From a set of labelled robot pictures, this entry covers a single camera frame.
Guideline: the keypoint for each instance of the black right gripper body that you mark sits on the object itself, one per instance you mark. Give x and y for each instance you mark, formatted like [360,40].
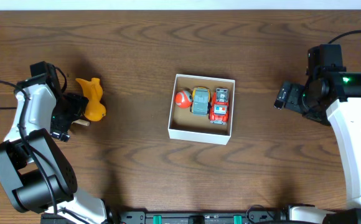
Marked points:
[302,101]

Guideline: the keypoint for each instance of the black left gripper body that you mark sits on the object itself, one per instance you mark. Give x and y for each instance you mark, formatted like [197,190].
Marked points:
[75,104]

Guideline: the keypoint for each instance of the orange rubber animal toy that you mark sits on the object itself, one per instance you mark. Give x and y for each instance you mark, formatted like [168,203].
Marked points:
[93,91]

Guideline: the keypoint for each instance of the red fire truck toy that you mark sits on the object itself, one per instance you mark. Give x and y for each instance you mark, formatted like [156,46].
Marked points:
[219,106]

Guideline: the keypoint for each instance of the grey yellow dump truck toy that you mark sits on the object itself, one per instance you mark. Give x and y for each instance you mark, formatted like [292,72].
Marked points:
[201,101]

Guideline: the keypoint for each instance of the red ball toy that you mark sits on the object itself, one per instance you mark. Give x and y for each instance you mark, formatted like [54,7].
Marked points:
[183,99]

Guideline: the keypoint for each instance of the yellow round rattle toy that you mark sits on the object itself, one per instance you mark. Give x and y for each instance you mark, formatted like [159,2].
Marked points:
[82,122]

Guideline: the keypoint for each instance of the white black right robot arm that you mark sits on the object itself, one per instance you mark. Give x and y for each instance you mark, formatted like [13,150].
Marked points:
[334,99]

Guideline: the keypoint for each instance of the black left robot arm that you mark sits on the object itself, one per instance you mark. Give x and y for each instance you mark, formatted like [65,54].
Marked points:
[34,173]

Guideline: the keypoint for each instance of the white cardboard box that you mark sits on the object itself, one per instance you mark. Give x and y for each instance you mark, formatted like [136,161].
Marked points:
[183,125]

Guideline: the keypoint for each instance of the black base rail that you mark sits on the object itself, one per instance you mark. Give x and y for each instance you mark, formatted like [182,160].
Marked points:
[255,214]

